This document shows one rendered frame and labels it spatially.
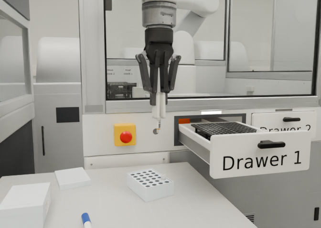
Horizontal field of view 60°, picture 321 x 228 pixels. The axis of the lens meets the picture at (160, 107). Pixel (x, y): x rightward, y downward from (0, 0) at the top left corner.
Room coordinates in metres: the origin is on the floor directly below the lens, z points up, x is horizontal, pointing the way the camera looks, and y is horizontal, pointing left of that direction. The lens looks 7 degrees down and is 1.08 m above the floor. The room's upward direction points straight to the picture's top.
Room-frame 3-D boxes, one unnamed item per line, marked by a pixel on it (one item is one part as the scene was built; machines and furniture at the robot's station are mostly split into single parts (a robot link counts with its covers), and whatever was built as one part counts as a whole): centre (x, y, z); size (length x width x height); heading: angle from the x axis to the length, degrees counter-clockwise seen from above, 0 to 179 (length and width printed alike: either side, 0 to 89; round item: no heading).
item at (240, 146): (0.72, -0.27, 0.87); 0.29 x 0.02 x 0.11; 104
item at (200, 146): (0.92, -0.22, 0.86); 0.40 x 0.26 x 0.06; 14
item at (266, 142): (0.69, -0.28, 0.91); 0.07 x 0.04 x 0.01; 104
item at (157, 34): (0.75, 0.00, 1.15); 0.08 x 0.07 x 0.09; 120
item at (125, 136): (0.90, 0.11, 0.88); 0.04 x 0.03 x 0.04; 104
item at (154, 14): (0.75, 0.00, 1.23); 0.09 x 0.09 x 0.06
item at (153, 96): (0.74, 0.03, 1.02); 0.03 x 0.01 x 0.05; 120
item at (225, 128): (0.91, -0.22, 0.87); 0.22 x 0.18 x 0.06; 14
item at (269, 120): (1.10, -0.50, 0.87); 0.29 x 0.02 x 0.11; 104
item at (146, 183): (0.74, 0.03, 0.78); 0.12 x 0.08 x 0.04; 30
